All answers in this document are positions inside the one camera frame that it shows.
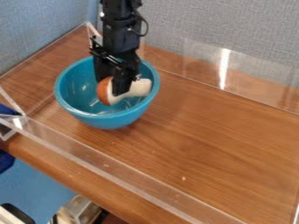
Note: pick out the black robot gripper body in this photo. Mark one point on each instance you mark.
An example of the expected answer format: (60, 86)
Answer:
(120, 43)

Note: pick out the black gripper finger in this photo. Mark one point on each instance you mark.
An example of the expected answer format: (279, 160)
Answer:
(122, 77)
(102, 68)

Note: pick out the brown and white toy mushroom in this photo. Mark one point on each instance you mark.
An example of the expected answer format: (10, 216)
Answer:
(138, 89)

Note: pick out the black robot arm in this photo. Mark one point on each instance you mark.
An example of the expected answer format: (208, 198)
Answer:
(121, 12)

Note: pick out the blue plastic bowl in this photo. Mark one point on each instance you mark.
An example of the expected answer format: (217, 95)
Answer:
(74, 94)

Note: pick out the clear acrylic front barrier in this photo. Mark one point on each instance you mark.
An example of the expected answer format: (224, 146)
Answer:
(132, 195)

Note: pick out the clear acrylic barrier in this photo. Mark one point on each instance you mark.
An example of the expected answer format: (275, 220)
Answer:
(263, 81)
(132, 195)

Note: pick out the clear acrylic back barrier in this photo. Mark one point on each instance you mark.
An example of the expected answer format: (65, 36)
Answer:
(263, 81)

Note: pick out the blue cloth object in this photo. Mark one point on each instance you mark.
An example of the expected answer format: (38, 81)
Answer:
(6, 159)

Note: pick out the clear plastic container below table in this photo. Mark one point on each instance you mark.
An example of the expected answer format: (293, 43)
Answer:
(77, 211)

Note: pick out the black and white object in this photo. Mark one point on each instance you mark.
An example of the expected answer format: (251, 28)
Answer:
(10, 215)

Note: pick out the clear acrylic corner bracket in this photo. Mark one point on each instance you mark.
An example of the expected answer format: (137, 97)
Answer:
(93, 35)

